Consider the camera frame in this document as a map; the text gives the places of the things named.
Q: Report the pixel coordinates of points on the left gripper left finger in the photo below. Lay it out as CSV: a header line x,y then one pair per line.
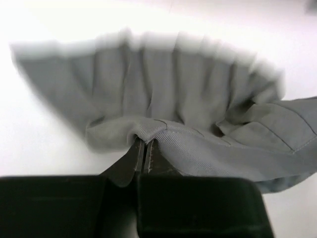
x,y
81,206

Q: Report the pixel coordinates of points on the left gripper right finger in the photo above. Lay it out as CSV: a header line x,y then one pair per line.
x,y
174,206

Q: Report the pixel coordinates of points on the grey pleated skirt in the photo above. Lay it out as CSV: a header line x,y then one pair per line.
x,y
213,111

